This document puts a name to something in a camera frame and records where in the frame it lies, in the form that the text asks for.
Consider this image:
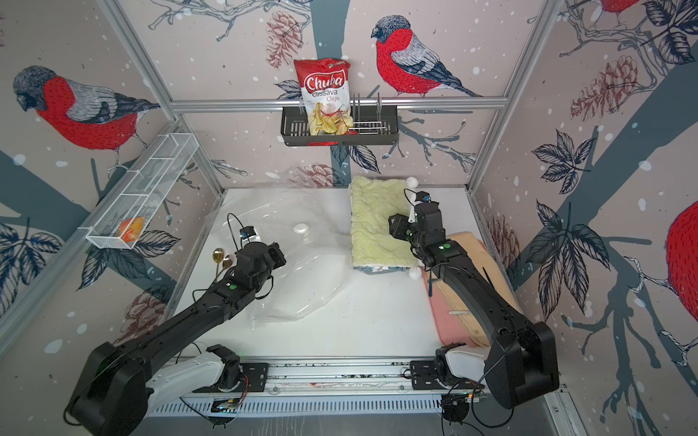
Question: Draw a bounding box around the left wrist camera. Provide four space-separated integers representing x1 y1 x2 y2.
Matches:
240 225 261 245

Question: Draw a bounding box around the teal bear blanket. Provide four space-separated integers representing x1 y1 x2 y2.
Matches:
353 265 411 275

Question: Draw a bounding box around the clear plastic vacuum bag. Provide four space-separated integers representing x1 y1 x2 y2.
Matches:
214 187 352 330

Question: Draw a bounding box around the copper spoon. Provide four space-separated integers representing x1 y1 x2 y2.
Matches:
221 255 234 271

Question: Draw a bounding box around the red Chuba chips bag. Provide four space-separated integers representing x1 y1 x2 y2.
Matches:
294 58 354 136

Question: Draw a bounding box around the orange item in basket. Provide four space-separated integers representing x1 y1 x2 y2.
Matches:
116 216 145 245

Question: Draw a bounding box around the white mesh wall basket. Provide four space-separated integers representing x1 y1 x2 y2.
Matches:
87 133 199 250

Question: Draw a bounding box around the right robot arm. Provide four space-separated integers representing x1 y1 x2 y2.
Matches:
388 191 560 410

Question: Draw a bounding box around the black wall shelf basket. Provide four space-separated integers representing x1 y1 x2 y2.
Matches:
281 105 399 146

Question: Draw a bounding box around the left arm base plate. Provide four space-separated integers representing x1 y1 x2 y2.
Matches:
194 363 269 394

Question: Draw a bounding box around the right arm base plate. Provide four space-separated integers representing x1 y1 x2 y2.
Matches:
402 359 480 391

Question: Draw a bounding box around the metal dish rack wire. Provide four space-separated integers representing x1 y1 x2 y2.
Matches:
348 91 384 136

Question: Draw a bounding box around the beige pink cutting board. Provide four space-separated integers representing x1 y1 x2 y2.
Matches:
423 232 520 348

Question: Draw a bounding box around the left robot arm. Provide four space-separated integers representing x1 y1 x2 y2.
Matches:
64 242 286 435

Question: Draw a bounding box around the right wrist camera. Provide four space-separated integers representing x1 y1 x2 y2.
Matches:
405 188 432 223

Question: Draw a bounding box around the gold spoon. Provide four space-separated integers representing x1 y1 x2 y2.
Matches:
212 247 225 277

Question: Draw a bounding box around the pale green fleece blanket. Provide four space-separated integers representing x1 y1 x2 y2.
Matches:
348 176 421 280

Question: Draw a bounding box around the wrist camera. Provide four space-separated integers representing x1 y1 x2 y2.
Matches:
405 188 432 223
240 225 261 245

